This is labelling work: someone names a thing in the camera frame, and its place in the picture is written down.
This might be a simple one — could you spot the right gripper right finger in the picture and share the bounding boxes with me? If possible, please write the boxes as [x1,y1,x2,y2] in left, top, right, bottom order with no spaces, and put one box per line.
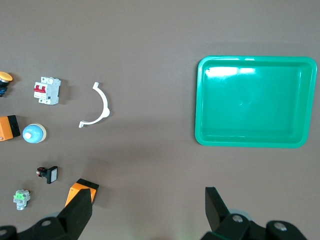
[201,186,308,240]

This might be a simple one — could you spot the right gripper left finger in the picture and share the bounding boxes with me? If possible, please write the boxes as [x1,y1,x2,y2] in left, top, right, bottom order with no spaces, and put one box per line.
[0,188,93,240]

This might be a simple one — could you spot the white red circuit breaker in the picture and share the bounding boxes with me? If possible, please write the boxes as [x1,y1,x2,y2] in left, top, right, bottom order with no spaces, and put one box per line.
[33,76,62,106]

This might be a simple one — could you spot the orange button box upper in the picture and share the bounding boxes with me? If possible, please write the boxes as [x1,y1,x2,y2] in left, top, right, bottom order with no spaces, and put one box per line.
[64,178,100,208]

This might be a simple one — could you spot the orange button box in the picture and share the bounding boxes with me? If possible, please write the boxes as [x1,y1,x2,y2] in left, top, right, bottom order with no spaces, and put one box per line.
[64,178,100,208]
[0,114,21,142]

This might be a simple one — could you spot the black square push button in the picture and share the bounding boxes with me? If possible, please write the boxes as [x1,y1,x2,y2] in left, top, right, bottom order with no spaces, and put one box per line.
[36,165,59,185]

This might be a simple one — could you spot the blue dome buzzer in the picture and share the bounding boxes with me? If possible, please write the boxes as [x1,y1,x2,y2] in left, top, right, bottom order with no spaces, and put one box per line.
[22,123,47,144]

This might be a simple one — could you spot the green plastic tray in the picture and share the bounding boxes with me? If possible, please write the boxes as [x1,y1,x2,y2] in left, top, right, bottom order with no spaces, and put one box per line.
[194,55,318,149]

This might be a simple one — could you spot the small white arc clamp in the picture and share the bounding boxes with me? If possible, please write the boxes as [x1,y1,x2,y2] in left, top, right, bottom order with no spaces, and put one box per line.
[78,81,111,129]

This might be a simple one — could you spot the yellow mushroom push button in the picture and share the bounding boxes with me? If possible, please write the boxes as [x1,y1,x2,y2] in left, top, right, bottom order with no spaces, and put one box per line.
[0,71,14,98]

